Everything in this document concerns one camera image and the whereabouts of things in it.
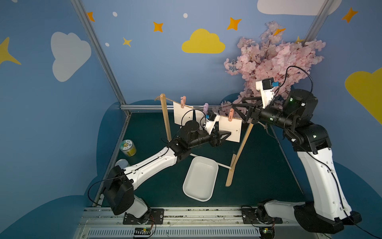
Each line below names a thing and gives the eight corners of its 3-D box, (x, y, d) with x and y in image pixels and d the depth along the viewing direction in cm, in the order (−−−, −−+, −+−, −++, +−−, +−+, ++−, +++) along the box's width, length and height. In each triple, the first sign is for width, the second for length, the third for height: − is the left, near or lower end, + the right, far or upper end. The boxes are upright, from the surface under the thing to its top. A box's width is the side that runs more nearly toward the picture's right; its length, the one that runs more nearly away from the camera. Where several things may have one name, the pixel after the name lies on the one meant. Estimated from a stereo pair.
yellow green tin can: (124, 156, 98) (119, 149, 91) (127, 146, 103) (122, 139, 96) (135, 156, 98) (130, 149, 91) (137, 146, 103) (133, 139, 96)
